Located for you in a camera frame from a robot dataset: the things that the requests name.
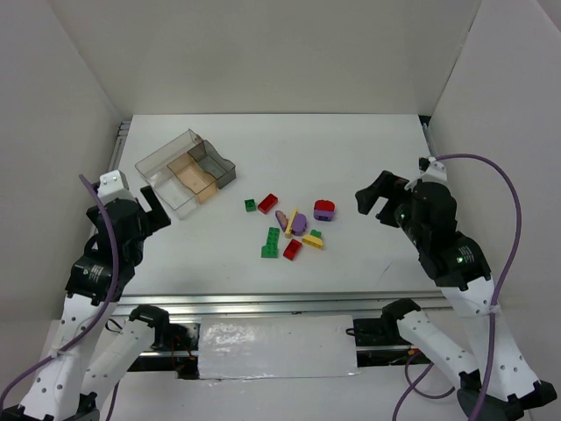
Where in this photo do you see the red rounded lego block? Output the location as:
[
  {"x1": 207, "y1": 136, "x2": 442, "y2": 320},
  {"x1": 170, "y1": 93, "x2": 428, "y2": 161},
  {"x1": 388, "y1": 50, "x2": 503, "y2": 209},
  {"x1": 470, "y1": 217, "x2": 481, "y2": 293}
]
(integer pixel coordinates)
[{"x1": 314, "y1": 199, "x2": 336, "y2": 212}]

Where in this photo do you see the yellow curved lego brick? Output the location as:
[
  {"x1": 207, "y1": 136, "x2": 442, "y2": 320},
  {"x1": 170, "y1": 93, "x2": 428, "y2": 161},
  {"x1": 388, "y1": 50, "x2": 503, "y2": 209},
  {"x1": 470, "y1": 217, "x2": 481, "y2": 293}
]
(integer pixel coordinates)
[{"x1": 302, "y1": 234, "x2": 323, "y2": 250}]

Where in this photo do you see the small green square lego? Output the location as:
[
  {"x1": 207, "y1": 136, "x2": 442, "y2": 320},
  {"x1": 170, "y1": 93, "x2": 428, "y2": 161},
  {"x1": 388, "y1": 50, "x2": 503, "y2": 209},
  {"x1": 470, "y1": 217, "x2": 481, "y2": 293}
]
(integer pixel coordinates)
[{"x1": 245, "y1": 199, "x2": 257, "y2": 212}]

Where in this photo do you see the red curved lego brick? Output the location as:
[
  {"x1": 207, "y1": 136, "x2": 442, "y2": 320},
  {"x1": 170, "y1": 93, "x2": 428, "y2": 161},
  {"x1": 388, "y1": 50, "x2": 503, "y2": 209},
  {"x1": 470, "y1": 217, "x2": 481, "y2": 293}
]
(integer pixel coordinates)
[{"x1": 283, "y1": 239, "x2": 302, "y2": 260}]

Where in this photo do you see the red rectangular lego brick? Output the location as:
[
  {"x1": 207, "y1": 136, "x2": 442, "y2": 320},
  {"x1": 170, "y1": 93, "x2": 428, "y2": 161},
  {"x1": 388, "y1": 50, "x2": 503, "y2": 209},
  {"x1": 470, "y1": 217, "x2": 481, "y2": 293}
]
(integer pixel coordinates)
[{"x1": 258, "y1": 193, "x2": 279, "y2": 214}]

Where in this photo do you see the green long lego brick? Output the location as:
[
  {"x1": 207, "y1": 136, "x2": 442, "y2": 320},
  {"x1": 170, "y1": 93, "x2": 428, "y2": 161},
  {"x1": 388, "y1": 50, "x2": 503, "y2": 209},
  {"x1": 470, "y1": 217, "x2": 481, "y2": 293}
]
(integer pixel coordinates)
[{"x1": 260, "y1": 227, "x2": 280, "y2": 258}]

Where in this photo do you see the purple curved lego base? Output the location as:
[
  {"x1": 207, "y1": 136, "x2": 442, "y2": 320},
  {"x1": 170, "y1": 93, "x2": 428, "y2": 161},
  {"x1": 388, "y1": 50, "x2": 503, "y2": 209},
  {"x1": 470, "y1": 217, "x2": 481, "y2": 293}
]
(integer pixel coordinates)
[{"x1": 313, "y1": 209, "x2": 335, "y2": 222}]

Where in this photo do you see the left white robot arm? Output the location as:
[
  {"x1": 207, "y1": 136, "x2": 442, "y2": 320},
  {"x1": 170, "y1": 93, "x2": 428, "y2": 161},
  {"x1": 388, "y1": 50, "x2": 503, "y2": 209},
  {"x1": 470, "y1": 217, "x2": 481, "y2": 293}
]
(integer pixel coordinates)
[{"x1": 1, "y1": 185, "x2": 171, "y2": 420}]

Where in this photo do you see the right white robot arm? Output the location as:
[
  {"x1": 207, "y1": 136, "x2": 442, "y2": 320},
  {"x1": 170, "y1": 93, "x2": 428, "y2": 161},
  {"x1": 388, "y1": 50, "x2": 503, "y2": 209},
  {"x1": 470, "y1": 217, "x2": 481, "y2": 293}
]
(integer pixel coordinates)
[{"x1": 355, "y1": 171, "x2": 557, "y2": 420}]

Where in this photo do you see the clear plastic bin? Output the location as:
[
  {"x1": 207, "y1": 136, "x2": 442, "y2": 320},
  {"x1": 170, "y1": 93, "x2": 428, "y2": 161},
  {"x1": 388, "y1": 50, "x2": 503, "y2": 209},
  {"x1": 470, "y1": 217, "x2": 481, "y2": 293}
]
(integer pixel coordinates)
[{"x1": 135, "y1": 129, "x2": 201, "y2": 219}]

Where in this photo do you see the orange plastic bin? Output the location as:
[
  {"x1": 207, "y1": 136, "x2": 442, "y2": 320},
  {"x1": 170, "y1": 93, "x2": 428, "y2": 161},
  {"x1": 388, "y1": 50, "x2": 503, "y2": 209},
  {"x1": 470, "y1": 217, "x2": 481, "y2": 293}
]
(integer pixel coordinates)
[{"x1": 167, "y1": 153, "x2": 217, "y2": 204}]

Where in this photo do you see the grey smoked plastic bin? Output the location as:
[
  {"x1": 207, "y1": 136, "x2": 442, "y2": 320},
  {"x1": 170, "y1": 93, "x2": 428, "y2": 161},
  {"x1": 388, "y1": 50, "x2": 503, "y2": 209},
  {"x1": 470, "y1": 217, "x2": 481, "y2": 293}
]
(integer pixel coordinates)
[{"x1": 188, "y1": 139, "x2": 237, "y2": 189}]

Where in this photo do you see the purple rounded lego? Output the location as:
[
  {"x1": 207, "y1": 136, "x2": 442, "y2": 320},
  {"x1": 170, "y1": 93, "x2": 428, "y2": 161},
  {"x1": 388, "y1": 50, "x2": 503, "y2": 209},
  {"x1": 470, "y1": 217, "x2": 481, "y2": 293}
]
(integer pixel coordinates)
[{"x1": 291, "y1": 213, "x2": 308, "y2": 236}]

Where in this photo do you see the yellow flat lego plate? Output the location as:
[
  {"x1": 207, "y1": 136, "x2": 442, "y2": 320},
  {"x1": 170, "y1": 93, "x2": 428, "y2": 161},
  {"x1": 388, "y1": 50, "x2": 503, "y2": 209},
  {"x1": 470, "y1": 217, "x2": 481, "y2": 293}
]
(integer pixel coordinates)
[{"x1": 284, "y1": 208, "x2": 298, "y2": 239}]

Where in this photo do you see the purple patterned wedge lego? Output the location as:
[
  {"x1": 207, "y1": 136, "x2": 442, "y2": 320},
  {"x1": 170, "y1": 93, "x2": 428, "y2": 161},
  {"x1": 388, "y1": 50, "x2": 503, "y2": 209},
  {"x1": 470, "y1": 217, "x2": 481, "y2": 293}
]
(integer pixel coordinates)
[{"x1": 275, "y1": 210, "x2": 288, "y2": 231}]

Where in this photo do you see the white foil tape panel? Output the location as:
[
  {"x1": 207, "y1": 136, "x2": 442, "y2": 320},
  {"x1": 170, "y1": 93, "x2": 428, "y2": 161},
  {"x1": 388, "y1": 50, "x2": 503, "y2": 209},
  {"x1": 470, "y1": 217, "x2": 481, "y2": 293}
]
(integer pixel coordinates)
[{"x1": 198, "y1": 315, "x2": 359, "y2": 380}]

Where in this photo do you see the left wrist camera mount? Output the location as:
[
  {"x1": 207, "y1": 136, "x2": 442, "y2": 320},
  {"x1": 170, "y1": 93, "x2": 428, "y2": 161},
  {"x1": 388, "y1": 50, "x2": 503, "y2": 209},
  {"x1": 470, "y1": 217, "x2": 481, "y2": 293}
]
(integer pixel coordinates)
[{"x1": 97, "y1": 170, "x2": 134, "y2": 204}]

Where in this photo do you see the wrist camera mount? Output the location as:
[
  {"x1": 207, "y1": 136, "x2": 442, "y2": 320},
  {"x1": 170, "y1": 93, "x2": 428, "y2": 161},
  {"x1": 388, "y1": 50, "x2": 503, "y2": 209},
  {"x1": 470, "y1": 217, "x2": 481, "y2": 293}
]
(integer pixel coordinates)
[
  {"x1": 404, "y1": 156, "x2": 447, "y2": 191},
  {"x1": 97, "y1": 170, "x2": 134, "y2": 204}
]

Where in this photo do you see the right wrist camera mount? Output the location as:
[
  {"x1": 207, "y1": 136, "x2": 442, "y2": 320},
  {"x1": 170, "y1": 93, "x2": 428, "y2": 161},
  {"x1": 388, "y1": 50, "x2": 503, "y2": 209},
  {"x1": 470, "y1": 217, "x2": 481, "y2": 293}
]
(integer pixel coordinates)
[{"x1": 404, "y1": 156, "x2": 447, "y2": 191}]

